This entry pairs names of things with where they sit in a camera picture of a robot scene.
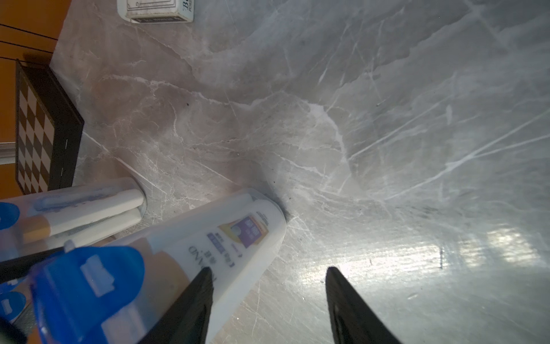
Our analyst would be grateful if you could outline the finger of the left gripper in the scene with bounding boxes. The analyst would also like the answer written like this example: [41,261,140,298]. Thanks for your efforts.
[0,247,64,284]

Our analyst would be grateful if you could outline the black white checkerboard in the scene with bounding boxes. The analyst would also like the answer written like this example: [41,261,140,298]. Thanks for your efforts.
[16,61,85,194]

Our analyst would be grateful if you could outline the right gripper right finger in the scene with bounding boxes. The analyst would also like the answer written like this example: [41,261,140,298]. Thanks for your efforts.
[325,267,400,344]

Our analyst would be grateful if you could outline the white lotion bottle horizontal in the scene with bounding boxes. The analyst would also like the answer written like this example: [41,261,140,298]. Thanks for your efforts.
[147,195,286,343]

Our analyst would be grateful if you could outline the blue lid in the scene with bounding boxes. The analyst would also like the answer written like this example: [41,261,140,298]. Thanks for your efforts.
[1,202,27,323]
[29,247,146,343]

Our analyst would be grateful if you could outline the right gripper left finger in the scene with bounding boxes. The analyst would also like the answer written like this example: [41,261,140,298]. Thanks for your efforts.
[140,267,213,344]

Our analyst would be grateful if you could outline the clear cup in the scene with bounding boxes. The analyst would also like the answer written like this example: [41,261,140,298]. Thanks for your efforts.
[29,188,288,344]
[1,177,147,257]

